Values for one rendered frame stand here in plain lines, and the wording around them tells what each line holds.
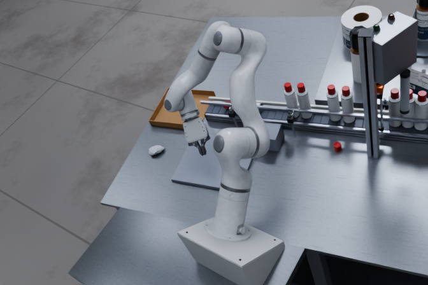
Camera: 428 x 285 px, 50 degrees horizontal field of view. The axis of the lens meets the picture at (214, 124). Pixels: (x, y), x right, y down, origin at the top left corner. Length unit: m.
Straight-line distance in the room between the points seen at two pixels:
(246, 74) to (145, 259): 0.92
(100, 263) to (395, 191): 1.30
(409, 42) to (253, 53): 0.55
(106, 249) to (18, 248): 1.60
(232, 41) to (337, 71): 0.88
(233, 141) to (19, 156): 2.98
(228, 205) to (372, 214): 0.59
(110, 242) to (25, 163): 2.18
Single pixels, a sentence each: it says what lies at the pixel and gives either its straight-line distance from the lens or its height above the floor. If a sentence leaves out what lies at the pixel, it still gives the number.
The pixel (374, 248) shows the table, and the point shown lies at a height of 0.83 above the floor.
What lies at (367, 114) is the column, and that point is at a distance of 1.92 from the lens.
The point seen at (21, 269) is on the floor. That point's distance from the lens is 3.61.
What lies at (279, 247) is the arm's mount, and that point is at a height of 0.88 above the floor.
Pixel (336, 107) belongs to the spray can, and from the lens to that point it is 2.15.
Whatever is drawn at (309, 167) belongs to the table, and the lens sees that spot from 2.12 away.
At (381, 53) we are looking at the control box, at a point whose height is 1.44.
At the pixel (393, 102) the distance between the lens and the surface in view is 2.06.
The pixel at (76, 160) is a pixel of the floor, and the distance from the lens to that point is 3.97.
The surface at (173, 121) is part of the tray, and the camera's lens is 2.54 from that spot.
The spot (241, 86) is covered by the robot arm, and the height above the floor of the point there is 1.39.
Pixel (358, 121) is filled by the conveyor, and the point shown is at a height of 0.88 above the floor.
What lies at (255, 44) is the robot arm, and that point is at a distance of 1.78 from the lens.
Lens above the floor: 2.52
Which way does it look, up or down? 44 degrees down
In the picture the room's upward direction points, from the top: 23 degrees counter-clockwise
